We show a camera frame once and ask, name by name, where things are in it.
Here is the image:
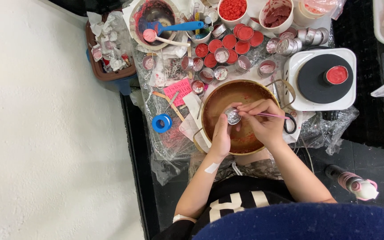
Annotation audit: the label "person's right hand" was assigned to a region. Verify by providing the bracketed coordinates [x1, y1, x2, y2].
[237, 99, 287, 144]

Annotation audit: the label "person's left hand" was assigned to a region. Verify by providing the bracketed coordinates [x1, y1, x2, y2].
[210, 106, 242, 158]

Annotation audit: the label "small silver tin cup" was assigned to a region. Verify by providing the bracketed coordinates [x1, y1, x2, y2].
[225, 107, 242, 126]

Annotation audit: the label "thin pink stick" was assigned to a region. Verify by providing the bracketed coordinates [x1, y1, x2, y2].
[257, 113, 291, 120]

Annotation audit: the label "white paper sheets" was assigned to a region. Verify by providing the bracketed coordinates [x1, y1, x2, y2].
[178, 92, 211, 153]

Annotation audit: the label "black scissors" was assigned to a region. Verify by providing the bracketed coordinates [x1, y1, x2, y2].
[283, 113, 298, 135]

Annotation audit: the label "scattered used silver tins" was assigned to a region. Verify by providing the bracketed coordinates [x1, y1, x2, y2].
[141, 23, 277, 95]

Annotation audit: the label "pink paper note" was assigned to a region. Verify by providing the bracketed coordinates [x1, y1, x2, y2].
[163, 78, 193, 108]

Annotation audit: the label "white bandage strip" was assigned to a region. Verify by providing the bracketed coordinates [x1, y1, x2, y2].
[204, 162, 221, 174]

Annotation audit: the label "person's camouflage shorts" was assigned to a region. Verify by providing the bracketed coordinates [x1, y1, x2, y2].
[188, 149, 283, 182]

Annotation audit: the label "wooden stick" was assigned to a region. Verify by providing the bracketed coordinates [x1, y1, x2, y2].
[152, 91, 186, 122]

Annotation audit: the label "white electric hot plate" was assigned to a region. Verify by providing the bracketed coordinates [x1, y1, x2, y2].
[283, 48, 357, 112]

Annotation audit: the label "blue tape roll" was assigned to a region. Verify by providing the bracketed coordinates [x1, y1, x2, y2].
[151, 114, 173, 134]

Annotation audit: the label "pile of metal wick holders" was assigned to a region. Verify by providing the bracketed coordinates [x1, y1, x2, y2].
[164, 58, 186, 80]

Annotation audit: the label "cluster of red filled tins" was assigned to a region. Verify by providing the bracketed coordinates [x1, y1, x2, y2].
[195, 23, 264, 69]

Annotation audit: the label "clear plastic table sheet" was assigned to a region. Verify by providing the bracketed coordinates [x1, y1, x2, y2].
[129, 20, 360, 186]

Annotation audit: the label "person's black printed shirt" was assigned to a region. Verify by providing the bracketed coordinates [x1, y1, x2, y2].
[152, 176, 296, 240]

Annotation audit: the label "row of stacked silver tins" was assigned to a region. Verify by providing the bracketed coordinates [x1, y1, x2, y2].
[266, 27, 330, 56]

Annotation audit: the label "white cup of small tools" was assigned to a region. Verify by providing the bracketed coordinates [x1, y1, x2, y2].
[185, 2, 220, 44]

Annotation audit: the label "red wax tin on burner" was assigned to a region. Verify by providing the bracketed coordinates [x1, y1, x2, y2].
[323, 65, 349, 85]

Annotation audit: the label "white cup of dark wax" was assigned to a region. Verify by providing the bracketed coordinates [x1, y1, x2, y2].
[259, 0, 294, 34]

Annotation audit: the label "white cup of red flakes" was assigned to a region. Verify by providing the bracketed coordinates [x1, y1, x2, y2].
[217, 0, 249, 28]

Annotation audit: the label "blue silicone spatula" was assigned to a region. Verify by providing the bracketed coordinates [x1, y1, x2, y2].
[146, 21, 205, 36]

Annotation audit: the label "pink measuring spoon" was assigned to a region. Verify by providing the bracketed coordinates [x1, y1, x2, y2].
[143, 29, 191, 47]

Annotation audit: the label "white wristband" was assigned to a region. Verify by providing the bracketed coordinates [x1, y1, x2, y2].
[173, 214, 197, 224]

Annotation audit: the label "white cup with plastic bag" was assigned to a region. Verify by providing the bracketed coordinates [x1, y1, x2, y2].
[293, 0, 346, 27]

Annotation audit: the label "metal bowl with red residue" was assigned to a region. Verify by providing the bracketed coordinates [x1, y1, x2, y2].
[129, 0, 181, 51]

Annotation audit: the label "pink and white bottle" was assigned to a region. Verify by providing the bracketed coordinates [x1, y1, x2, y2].
[325, 165, 379, 201]

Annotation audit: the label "person's blue fleece garment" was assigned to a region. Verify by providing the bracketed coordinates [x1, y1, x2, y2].
[192, 202, 384, 240]

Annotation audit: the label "brown bin of crumpled tissues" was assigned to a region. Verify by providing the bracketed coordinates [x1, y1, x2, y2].
[85, 10, 138, 82]

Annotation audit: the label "round brass tray with handles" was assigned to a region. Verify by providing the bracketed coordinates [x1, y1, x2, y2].
[193, 79, 296, 156]

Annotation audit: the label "bent metal wire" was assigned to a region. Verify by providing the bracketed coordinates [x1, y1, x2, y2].
[152, 49, 167, 90]

